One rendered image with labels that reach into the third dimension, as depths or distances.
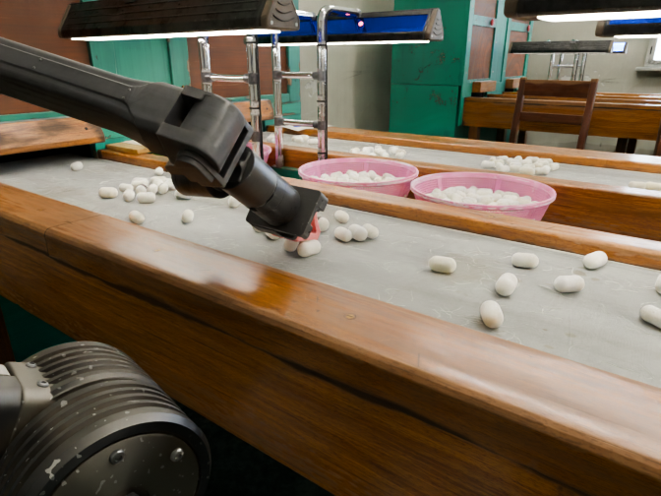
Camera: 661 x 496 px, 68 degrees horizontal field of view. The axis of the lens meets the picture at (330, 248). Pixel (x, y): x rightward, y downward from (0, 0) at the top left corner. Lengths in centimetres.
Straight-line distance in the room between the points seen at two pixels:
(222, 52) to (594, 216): 127
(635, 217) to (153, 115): 87
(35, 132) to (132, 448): 113
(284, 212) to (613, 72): 518
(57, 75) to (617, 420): 60
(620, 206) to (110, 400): 94
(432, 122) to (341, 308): 316
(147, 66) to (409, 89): 237
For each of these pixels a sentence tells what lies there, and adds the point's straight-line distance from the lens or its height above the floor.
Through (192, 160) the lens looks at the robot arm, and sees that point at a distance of 52.
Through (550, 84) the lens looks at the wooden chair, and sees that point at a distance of 313.
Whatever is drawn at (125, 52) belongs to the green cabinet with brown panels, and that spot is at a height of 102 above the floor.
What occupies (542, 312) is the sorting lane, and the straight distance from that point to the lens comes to 58.
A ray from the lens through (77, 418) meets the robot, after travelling 35.
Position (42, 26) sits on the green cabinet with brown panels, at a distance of 149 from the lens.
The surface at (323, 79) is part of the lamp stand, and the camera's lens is 128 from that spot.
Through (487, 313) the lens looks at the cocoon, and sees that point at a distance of 52.
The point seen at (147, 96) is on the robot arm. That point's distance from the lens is 56.
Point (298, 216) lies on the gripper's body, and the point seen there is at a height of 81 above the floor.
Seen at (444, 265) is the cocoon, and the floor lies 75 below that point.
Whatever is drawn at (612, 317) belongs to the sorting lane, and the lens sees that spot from 61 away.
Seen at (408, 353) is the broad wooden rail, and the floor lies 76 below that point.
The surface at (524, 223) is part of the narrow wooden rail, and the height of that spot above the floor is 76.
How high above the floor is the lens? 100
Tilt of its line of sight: 21 degrees down
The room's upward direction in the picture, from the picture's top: straight up
